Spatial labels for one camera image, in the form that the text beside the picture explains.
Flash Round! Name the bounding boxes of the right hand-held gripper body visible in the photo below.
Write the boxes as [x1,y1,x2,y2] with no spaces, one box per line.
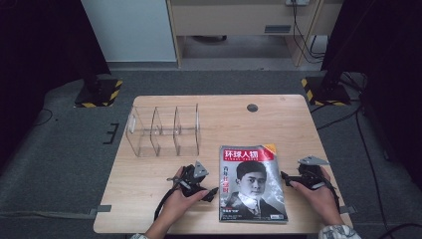
[289,155,330,191]

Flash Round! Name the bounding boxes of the black hanging cables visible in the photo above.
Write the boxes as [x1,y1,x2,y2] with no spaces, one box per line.
[291,3,327,65]

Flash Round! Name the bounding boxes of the clear acrylic file organizer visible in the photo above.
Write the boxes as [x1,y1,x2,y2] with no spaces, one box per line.
[124,103,202,158]

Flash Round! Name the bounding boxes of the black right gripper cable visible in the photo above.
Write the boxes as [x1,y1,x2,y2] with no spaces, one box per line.
[316,175,341,212]

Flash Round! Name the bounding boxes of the portrait cover magazine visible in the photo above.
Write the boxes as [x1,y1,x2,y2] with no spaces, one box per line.
[218,143,290,224]

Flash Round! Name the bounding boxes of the black curtain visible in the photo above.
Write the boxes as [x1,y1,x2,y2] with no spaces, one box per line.
[0,0,111,168]
[320,0,422,188]

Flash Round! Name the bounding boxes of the white cabinet panel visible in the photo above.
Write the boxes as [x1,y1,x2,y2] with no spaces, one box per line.
[81,0,177,64]

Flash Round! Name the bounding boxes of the person's left hand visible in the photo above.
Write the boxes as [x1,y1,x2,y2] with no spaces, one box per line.
[161,165,211,230]

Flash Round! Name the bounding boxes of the thin black floor cable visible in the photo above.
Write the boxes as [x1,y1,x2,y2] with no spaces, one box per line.
[34,108,54,127]

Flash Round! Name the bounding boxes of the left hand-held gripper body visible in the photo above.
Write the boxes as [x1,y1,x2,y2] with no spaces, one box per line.
[178,160,210,198]

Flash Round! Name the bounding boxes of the beige wooden desk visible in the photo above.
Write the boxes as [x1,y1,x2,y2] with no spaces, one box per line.
[165,0,344,69]

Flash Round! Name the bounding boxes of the person's right hand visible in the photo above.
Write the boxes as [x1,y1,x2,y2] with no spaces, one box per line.
[290,166,344,227]

